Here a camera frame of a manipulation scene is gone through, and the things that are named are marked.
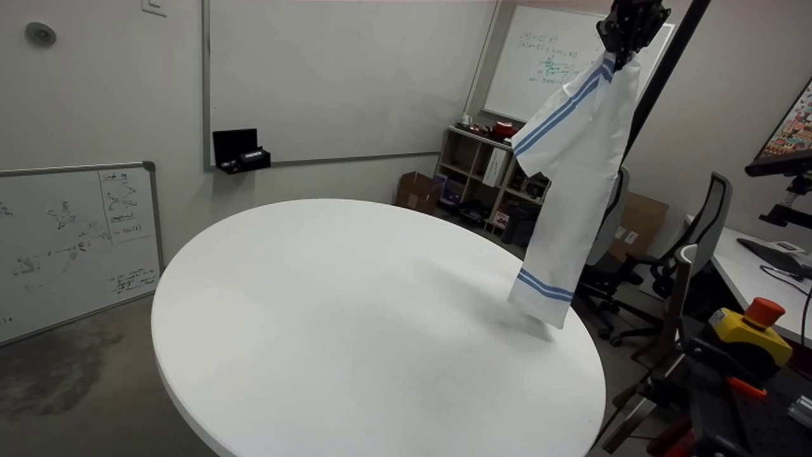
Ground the far wall whiteboard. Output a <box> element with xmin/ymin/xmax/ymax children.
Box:
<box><xmin>483</xmin><ymin>4</ymin><xmax>603</xmax><ymax>123</ymax></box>

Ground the leaning floor whiteboard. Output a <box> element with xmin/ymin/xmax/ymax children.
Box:
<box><xmin>0</xmin><ymin>161</ymin><xmax>161</xmax><ymax>343</ymax></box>

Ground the grey mesh office chair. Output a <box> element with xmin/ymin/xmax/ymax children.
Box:
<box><xmin>623</xmin><ymin>169</ymin><xmax>735</xmax><ymax>339</ymax></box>

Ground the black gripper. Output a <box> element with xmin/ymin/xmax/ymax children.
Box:
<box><xmin>596</xmin><ymin>0</ymin><xmax>670</xmax><ymax>55</ymax></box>

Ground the computer monitor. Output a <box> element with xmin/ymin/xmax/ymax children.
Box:
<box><xmin>745</xmin><ymin>78</ymin><xmax>812</xmax><ymax>174</ymax></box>

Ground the yellow emergency stop button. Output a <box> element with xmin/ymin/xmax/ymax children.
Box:
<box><xmin>707</xmin><ymin>297</ymin><xmax>792</xmax><ymax>365</ymax></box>

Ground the round wall sensor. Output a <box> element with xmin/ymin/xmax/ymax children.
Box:
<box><xmin>24</xmin><ymin>21</ymin><xmax>58</xmax><ymax>47</ymax></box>

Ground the white side desk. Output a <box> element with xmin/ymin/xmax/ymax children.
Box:
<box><xmin>709</xmin><ymin>229</ymin><xmax>812</xmax><ymax>343</ymax></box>

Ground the brown cardboard box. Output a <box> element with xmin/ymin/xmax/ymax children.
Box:
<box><xmin>396</xmin><ymin>173</ymin><xmax>438</xmax><ymax>214</ymax></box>

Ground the black marker tray box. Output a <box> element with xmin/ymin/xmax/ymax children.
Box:
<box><xmin>213</xmin><ymin>128</ymin><xmax>270</xmax><ymax>174</ymax></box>

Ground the white cloth with blue stripes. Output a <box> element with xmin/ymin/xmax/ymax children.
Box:
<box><xmin>508</xmin><ymin>50</ymin><xmax>640</xmax><ymax>328</ymax></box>

